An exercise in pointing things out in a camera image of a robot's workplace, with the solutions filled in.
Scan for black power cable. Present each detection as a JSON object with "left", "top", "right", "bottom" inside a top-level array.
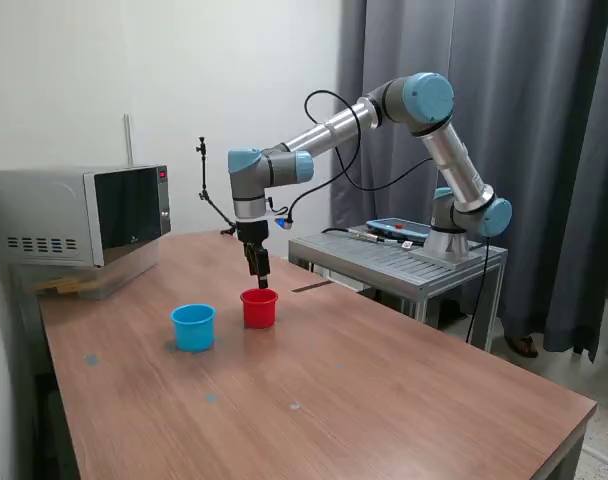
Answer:
[{"left": 468, "top": 239, "right": 493, "bottom": 346}]

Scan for blue plastic cup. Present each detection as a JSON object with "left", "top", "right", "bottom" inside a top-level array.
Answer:
[{"left": 170, "top": 303, "right": 217, "bottom": 354}]

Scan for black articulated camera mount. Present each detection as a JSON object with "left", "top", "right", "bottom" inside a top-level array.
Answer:
[{"left": 193, "top": 134, "right": 239, "bottom": 236}]

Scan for black pendant cable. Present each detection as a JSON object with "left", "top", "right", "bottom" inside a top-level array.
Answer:
[{"left": 320, "top": 226, "right": 410, "bottom": 246}]

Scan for black sandal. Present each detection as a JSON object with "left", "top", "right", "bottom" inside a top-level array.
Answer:
[{"left": 503, "top": 333, "right": 540, "bottom": 359}]

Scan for white wall pipe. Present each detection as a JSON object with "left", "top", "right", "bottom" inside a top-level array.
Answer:
[{"left": 122, "top": 113, "right": 135, "bottom": 166}]

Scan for blue teach pendant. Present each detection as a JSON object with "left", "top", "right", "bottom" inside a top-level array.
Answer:
[{"left": 366, "top": 217, "right": 430, "bottom": 240}]

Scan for grey table leg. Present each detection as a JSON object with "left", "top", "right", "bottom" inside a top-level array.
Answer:
[{"left": 558, "top": 402, "right": 599, "bottom": 480}]

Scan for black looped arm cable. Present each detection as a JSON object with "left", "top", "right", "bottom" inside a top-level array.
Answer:
[{"left": 286, "top": 89, "right": 435, "bottom": 224}]

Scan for silver microwave oven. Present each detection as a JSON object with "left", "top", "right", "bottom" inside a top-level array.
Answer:
[{"left": 0, "top": 163, "right": 173, "bottom": 269}]

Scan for wooden sticks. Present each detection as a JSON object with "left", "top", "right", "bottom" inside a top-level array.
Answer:
[{"left": 36, "top": 277, "right": 100, "bottom": 296}]

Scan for grey metal side table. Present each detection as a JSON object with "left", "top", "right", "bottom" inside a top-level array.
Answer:
[{"left": 287, "top": 230, "right": 509, "bottom": 351}]

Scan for grey curtain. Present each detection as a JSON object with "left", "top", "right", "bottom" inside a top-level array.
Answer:
[{"left": 330, "top": 0, "right": 608, "bottom": 365}]

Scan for black tape strip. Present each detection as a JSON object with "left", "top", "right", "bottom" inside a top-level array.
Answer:
[{"left": 291, "top": 280, "right": 332, "bottom": 295}]

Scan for red plastic cup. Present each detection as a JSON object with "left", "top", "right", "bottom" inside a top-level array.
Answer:
[{"left": 239, "top": 288, "right": 279, "bottom": 331}]

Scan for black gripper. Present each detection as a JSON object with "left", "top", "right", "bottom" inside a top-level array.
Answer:
[{"left": 235, "top": 218, "right": 272, "bottom": 291}]

